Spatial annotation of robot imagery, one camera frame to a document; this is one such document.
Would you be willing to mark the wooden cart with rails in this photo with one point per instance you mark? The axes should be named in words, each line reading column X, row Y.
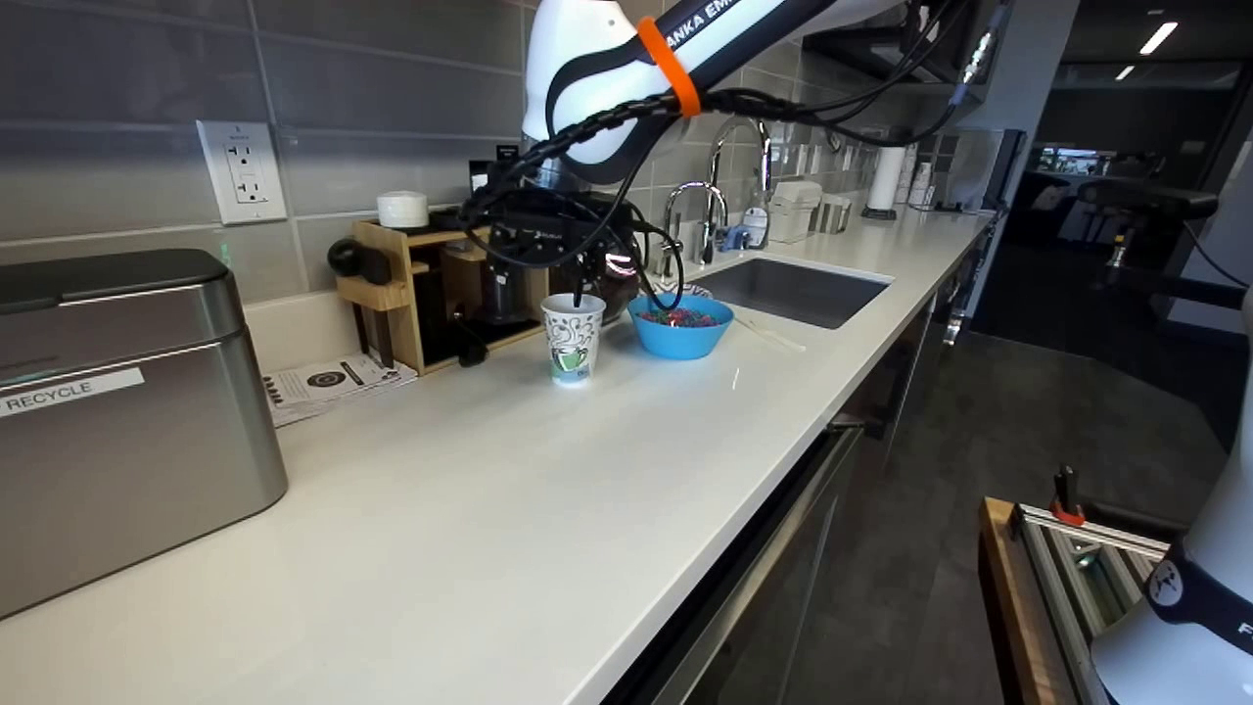
column 1012, row 612

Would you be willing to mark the white container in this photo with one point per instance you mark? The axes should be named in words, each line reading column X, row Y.
column 793, row 210

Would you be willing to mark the stainless steel canister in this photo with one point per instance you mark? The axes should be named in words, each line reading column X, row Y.
column 130, row 442

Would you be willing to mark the coffee jar with chrome lid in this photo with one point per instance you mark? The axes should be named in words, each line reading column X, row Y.
column 620, row 266

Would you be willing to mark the blue bowl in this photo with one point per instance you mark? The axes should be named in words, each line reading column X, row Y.
column 679, row 342

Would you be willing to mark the white printed paper cup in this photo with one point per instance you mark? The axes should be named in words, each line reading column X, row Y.
column 572, row 347

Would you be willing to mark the wooden pod organizer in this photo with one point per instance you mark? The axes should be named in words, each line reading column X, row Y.
column 396, row 296

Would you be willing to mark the paper cards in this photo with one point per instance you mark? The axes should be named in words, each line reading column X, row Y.
column 326, row 380

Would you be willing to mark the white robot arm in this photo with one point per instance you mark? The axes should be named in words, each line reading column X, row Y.
column 588, row 51

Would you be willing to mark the colourful cereal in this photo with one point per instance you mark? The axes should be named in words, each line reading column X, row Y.
column 688, row 320

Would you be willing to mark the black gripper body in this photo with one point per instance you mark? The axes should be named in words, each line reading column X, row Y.
column 550, row 228

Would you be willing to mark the paper towel roll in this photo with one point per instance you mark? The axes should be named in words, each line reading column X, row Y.
column 885, row 176

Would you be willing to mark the red black clamp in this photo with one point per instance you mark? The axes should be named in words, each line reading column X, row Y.
column 1067, row 496

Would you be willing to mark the white machine body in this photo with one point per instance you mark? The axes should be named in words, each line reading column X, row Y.
column 1175, row 652

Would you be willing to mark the white wall outlet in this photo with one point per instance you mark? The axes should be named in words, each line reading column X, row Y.
column 242, row 168

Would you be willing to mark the tall gooseneck faucet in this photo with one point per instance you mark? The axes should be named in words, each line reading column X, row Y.
column 769, row 163

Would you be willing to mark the small white cup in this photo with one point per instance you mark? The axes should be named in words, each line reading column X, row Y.
column 401, row 210

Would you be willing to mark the soap bottle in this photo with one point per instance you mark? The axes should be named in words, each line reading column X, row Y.
column 752, row 231

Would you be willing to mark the steel sink basin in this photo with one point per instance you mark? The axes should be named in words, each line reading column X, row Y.
column 798, row 290

